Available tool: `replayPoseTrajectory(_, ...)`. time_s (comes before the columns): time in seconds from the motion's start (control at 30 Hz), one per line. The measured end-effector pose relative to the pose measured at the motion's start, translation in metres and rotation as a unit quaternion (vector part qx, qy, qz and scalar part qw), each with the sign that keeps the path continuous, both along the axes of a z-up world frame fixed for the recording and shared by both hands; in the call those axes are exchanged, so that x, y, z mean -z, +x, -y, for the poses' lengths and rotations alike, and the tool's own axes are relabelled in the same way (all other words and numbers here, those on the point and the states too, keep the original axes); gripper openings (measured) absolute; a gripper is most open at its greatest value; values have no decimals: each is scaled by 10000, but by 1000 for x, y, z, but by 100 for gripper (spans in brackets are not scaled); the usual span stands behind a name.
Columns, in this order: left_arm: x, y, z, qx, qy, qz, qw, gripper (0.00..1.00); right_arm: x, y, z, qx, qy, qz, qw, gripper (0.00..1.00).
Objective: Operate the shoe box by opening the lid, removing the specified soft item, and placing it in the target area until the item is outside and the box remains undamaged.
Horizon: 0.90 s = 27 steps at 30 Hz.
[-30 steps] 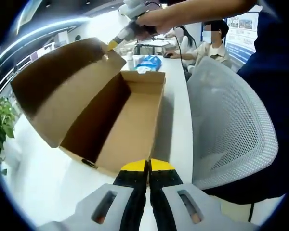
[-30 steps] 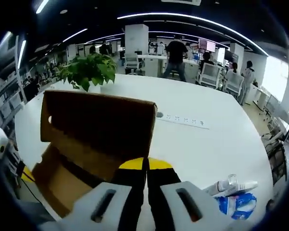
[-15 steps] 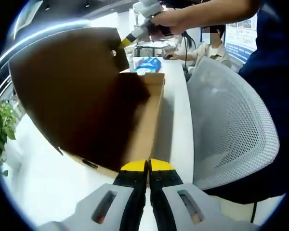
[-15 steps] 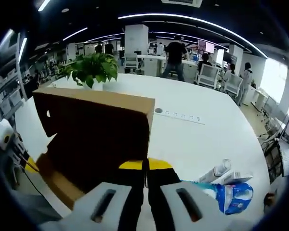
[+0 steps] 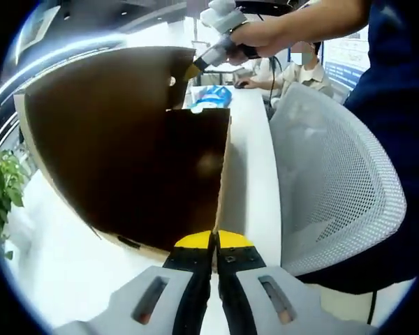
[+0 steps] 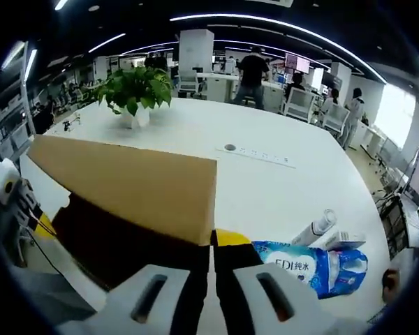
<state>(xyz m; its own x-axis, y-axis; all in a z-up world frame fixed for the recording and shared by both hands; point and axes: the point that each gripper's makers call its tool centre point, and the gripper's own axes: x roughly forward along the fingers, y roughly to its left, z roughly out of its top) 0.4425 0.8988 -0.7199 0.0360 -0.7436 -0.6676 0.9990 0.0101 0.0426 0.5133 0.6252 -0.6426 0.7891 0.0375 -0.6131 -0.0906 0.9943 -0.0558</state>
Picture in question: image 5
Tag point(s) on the blue wet wipes pack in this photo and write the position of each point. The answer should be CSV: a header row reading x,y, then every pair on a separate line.
x,y
213,96

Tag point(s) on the person's right hand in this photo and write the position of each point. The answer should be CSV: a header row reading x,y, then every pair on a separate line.
x,y
258,35

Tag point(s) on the person's dark blue clothing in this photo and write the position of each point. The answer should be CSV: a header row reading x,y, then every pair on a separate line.
x,y
398,104

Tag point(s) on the black computer mouse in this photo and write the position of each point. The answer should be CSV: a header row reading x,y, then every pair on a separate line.
x,y
242,84

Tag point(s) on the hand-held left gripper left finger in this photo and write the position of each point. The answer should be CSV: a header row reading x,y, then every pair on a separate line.
x,y
186,258

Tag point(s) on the grey mesh office chair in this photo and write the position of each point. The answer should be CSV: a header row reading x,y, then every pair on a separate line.
x,y
335,174

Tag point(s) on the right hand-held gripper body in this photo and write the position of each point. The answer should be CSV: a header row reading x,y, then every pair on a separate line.
x,y
223,15

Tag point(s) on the brown cardboard shoe box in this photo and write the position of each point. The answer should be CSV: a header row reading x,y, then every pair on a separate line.
x,y
125,150

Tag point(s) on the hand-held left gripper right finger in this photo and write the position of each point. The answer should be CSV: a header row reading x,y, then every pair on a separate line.
x,y
242,258

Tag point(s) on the potted green plant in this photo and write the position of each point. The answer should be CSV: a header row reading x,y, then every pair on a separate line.
x,y
3,185

